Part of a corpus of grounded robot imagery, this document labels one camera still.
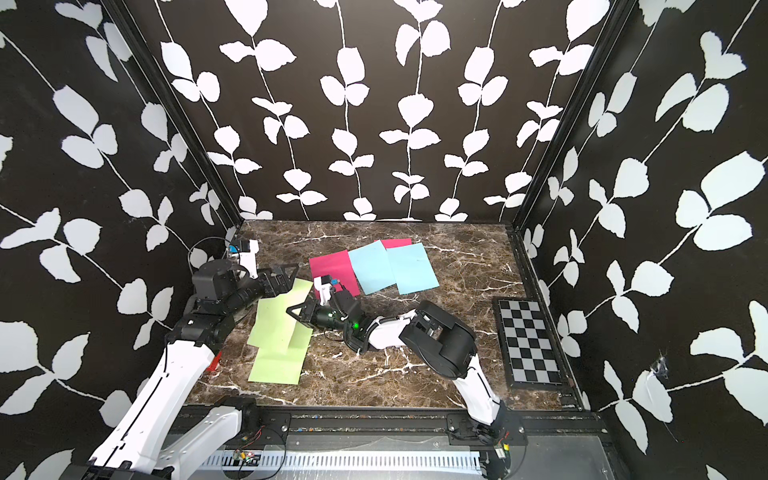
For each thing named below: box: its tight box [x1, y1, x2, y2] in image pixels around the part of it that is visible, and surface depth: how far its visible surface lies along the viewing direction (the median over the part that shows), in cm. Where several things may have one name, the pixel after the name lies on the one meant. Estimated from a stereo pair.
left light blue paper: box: [348, 239, 397, 296], surface depth 110 cm
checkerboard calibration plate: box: [492, 297, 570, 391], surface depth 88 cm
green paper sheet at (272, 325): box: [248, 278, 313, 354], surface depth 83 cm
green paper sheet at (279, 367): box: [248, 322, 313, 385], surface depth 86 cm
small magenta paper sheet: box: [374, 238, 413, 249], surface depth 117 cm
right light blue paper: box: [386, 242, 440, 295], surface depth 110 cm
